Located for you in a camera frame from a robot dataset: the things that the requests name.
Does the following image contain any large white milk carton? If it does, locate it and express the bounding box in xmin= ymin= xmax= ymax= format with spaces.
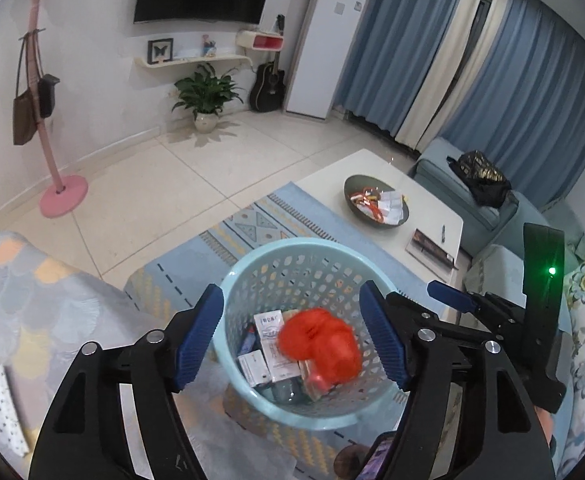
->
xmin=253 ymin=311 xmax=300 ymax=383

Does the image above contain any black acoustic guitar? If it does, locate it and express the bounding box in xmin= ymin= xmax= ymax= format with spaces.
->
xmin=250 ymin=55 xmax=287 ymax=113

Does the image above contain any orange plastic bag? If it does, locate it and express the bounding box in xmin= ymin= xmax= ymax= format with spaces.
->
xmin=278 ymin=310 xmax=363 ymax=386

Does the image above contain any curved white wall shelf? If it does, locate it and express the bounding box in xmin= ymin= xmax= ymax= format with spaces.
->
xmin=133 ymin=52 xmax=254 ymax=72

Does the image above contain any light blue plastic basket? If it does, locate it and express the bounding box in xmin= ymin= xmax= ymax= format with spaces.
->
xmin=211 ymin=238 xmax=407 ymax=431

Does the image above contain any white standing air conditioner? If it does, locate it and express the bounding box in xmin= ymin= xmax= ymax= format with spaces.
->
xmin=285 ymin=0 xmax=377 ymax=121

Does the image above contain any green potted plant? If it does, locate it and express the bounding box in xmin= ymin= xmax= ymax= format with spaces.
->
xmin=171 ymin=62 xmax=246 ymax=134

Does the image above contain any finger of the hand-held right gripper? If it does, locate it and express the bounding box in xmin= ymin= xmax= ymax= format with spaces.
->
xmin=386 ymin=291 xmax=479 ymax=337
xmin=427 ymin=280 xmax=525 ymax=335

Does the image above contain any blue sofa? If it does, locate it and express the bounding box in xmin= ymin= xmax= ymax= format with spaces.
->
xmin=412 ymin=137 xmax=585 ymax=271

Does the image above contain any dark cover book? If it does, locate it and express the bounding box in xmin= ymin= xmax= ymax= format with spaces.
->
xmin=406 ymin=228 xmax=458 ymax=270

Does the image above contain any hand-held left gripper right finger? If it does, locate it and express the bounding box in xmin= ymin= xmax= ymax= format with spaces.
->
xmin=359 ymin=280 xmax=558 ymax=480

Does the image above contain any pile of snack packets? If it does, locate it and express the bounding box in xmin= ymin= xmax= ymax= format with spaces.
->
xmin=349 ymin=187 xmax=405 ymax=223

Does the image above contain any white red cube shelf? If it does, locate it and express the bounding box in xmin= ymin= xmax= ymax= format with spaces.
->
xmin=235 ymin=30 xmax=286 ymax=53

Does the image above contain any brown tote bag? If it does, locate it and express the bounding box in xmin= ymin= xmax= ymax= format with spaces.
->
xmin=12 ymin=35 xmax=40 ymax=147

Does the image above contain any pink coat rack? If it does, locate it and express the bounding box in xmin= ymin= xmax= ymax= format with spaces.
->
xmin=15 ymin=0 xmax=89 ymax=219

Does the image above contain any white coffee table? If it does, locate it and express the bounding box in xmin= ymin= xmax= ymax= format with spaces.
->
xmin=295 ymin=149 xmax=465 ymax=323

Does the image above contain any dark phone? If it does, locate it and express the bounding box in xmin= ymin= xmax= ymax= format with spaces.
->
xmin=362 ymin=432 xmax=398 ymax=480

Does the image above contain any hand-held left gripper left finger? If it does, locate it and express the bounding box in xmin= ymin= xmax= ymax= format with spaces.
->
xmin=27 ymin=282 xmax=226 ymax=480

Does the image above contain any black crinkled plastic bag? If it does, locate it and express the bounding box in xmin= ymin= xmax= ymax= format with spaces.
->
xmin=446 ymin=150 xmax=513 ymax=207

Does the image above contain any framed butterfly picture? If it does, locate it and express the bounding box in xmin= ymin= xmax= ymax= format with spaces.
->
xmin=147 ymin=38 xmax=174 ymax=65

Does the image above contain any blue curtain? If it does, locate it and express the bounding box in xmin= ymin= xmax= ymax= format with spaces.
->
xmin=439 ymin=0 xmax=585 ymax=211
xmin=335 ymin=0 xmax=470 ymax=133

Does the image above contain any beige curtain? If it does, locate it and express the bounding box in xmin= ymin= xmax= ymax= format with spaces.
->
xmin=395 ymin=0 xmax=515 ymax=148

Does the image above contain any blue patterned rug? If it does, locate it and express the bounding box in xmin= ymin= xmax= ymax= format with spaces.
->
xmin=124 ymin=181 xmax=468 ymax=480

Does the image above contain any dark grey bowl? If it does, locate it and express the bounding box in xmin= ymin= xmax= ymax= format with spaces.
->
xmin=343 ymin=174 xmax=410 ymax=228

